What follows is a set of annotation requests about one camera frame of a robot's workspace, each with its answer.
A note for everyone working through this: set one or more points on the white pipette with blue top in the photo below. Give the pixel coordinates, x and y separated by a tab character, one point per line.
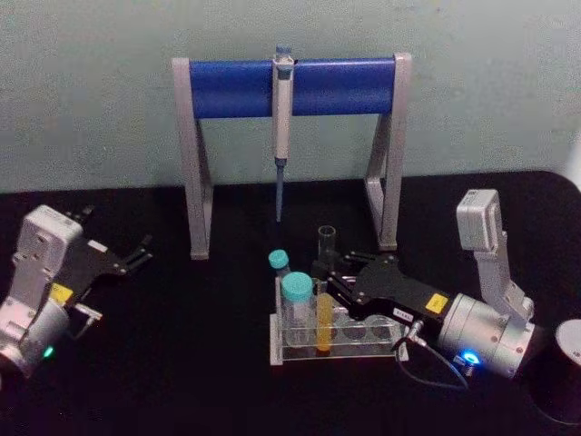
282	113

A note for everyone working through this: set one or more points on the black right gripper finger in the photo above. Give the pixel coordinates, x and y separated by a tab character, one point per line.
345	297
349	268

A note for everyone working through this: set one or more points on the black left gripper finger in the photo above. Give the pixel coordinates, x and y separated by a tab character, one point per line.
82	213
137	256

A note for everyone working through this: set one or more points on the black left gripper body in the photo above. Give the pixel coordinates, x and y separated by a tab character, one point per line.
86	265

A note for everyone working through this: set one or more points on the clear tube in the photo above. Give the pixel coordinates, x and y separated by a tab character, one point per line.
327	240

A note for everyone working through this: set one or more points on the grey stand with blue bar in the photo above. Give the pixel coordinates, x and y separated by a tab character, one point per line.
236	88

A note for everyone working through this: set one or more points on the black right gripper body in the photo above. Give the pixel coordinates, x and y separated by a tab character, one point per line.
390	290

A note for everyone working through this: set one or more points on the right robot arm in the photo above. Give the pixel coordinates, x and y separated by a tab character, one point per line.
485	331

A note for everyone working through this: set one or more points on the small tube with teal cap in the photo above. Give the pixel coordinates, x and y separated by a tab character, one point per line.
278	260

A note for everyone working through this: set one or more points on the clear plastic tube rack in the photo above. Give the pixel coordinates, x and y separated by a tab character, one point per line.
318	353

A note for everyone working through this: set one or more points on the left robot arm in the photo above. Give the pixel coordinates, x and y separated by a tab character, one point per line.
34	272

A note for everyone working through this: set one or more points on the black table cloth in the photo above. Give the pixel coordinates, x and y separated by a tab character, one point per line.
190	345

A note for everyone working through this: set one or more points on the large tube with teal cap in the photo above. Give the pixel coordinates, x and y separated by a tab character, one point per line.
297	286

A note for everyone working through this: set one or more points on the tube with yellow liquid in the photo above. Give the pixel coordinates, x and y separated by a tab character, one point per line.
324	322

